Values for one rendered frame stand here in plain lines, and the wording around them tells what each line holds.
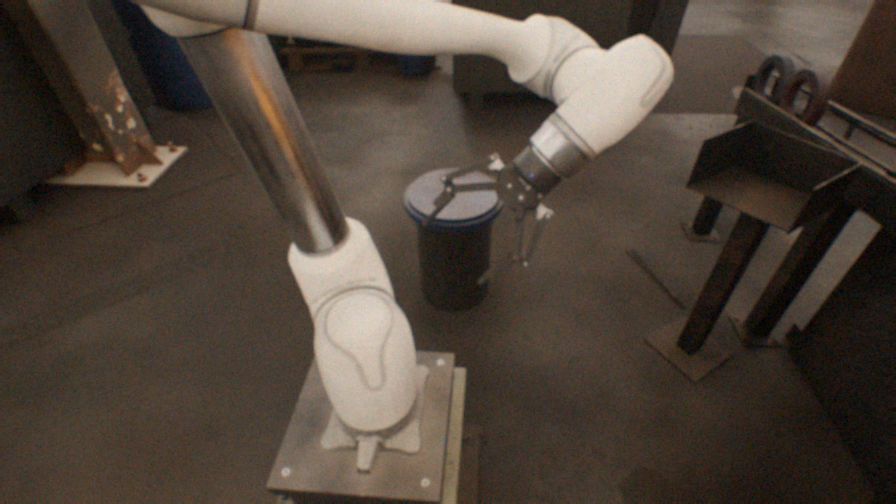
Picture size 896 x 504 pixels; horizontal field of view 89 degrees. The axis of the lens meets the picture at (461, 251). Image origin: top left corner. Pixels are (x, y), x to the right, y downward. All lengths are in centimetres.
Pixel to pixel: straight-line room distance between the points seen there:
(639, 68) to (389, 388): 59
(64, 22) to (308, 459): 220
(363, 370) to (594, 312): 114
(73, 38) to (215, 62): 205
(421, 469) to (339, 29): 70
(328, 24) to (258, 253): 163
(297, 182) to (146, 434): 108
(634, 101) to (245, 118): 52
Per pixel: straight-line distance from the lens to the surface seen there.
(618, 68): 69
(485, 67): 299
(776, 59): 193
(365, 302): 75
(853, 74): 400
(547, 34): 76
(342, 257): 82
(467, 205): 141
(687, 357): 169
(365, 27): 51
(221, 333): 180
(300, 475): 92
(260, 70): 68
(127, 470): 162
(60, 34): 266
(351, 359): 72
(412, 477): 89
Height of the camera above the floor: 124
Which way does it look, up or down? 41 degrees down
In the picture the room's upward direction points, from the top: straight up
